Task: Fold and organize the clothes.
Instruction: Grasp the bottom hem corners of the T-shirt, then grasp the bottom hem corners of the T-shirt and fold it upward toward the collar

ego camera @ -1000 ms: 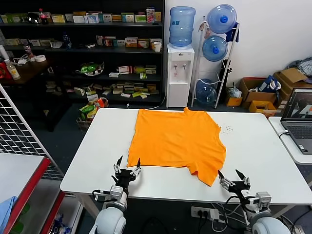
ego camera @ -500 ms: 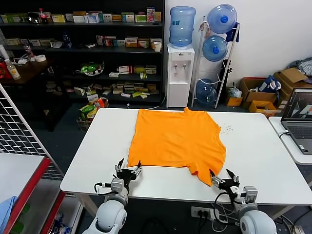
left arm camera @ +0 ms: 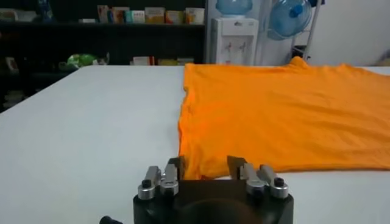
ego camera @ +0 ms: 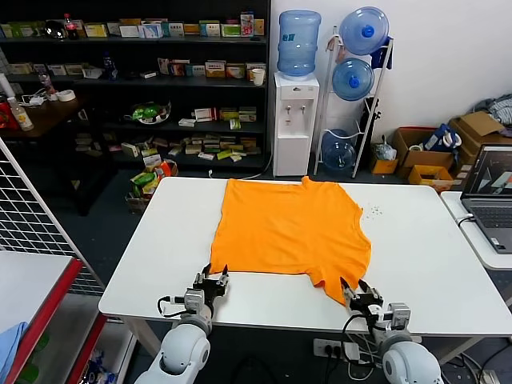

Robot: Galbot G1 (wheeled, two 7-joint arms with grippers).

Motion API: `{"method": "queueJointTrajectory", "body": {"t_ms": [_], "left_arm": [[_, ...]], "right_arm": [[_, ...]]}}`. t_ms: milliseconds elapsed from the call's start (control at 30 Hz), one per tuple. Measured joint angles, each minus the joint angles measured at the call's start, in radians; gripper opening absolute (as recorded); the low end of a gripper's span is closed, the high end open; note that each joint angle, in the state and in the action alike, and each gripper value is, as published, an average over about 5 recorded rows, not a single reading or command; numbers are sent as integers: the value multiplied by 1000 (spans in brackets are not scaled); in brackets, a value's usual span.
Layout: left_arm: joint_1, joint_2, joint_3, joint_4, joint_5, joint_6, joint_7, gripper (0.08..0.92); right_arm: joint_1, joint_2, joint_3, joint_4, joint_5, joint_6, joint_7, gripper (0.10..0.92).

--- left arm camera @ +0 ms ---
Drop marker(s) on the open white box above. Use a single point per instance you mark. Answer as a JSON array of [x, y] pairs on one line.
[[27, 16]]

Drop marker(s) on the blue water jug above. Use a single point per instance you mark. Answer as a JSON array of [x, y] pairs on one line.
[[288, 21], [234, 7]]

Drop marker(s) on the orange t-shirt with white print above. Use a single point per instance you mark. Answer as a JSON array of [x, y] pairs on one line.
[[274, 115]]

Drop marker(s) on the white teal medicine box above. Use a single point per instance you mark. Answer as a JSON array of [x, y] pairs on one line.
[[137, 16]]

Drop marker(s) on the dark blue bottle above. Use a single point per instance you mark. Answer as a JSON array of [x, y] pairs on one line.
[[45, 10]]

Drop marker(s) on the bowl with green bag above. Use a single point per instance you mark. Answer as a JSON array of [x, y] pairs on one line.
[[80, 59]]

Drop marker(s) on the small flat white box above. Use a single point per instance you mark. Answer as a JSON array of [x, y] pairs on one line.
[[87, 21]]

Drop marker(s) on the white box with red stripe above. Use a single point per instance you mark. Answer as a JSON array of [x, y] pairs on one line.
[[143, 61]]

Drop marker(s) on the white red green box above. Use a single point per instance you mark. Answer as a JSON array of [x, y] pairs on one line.
[[174, 16]]

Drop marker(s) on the red white medicine box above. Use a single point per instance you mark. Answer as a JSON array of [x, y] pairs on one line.
[[103, 13]]

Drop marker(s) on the yellow medicine box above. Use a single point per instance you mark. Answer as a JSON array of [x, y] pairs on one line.
[[154, 15]]

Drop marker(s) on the black shelf unit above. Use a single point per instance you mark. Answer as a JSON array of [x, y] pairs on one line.
[[122, 25]]

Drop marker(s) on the white water dispenser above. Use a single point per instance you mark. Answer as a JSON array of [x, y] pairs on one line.
[[234, 42]]

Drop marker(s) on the black bag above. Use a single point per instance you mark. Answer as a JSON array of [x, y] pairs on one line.
[[298, 51]]

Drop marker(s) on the white metal jug rack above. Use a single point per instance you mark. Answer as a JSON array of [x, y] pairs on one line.
[[311, 33]]

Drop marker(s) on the light green medicine box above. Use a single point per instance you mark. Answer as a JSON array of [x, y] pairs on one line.
[[167, 62], [186, 61]]

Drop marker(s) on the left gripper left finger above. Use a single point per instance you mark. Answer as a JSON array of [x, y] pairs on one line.
[[170, 176]]

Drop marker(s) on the orange white medicine box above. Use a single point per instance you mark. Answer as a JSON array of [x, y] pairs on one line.
[[119, 15]]

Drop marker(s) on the beige medicine box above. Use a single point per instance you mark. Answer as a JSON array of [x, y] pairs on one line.
[[8, 15]]

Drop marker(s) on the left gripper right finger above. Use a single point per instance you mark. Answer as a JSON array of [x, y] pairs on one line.
[[250, 176]]

